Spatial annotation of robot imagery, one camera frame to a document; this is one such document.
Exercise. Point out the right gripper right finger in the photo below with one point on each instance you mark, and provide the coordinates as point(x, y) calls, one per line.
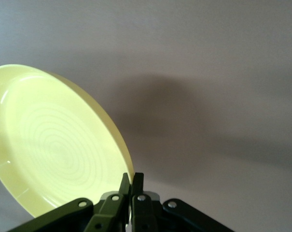
point(145, 212)

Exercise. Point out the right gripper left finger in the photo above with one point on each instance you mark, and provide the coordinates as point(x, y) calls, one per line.
point(107, 210)

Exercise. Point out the yellow plate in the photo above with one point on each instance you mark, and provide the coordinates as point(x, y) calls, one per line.
point(51, 145)

